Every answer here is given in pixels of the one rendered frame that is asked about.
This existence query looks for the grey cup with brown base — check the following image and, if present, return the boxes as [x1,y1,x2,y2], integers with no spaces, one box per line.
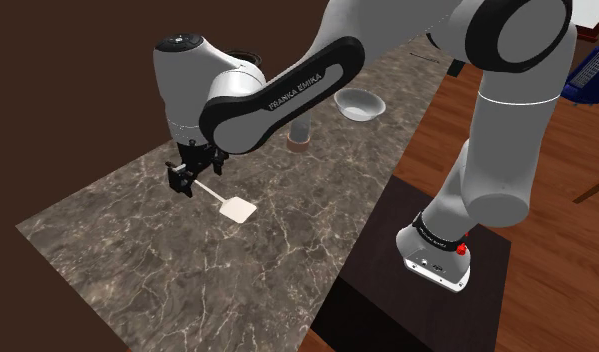
[286,111,313,154]

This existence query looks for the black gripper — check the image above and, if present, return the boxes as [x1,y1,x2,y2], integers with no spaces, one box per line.
[164,139,230,199]

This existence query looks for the blue basket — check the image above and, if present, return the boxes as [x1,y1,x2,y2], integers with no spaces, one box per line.
[560,40,599,106]

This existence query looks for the white bowl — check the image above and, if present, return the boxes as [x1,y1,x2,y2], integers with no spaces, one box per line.
[333,88,387,123]

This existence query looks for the white spatula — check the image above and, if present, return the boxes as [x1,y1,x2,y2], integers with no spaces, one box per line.
[193,179,258,225]

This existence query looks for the black round pot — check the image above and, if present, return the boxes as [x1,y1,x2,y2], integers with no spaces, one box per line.
[224,49,263,70]

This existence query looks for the white table with brown frame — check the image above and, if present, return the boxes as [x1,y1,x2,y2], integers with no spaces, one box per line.
[569,0,599,44]

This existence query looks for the dark robot stand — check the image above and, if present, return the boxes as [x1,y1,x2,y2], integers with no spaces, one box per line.
[310,174,513,352]

